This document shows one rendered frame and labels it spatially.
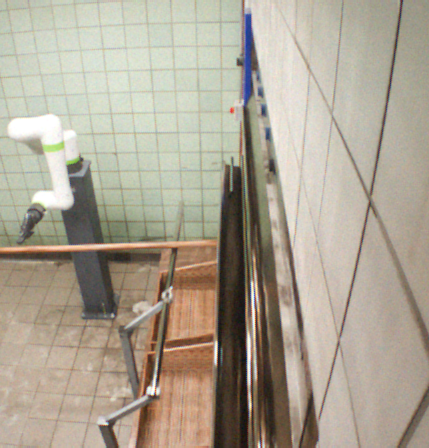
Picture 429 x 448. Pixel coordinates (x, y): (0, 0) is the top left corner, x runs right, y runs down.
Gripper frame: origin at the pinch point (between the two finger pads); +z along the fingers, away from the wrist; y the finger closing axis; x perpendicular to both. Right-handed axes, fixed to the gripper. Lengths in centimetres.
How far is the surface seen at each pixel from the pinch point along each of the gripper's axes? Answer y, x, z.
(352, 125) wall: -123, -111, 144
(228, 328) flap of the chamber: -22, -102, 76
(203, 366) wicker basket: 56, -90, 32
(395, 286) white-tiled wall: -119, -111, 159
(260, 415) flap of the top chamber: -54, -108, 128
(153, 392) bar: 2, -76, 85
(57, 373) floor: 120, 11, -7
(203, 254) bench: 62, -87, -64
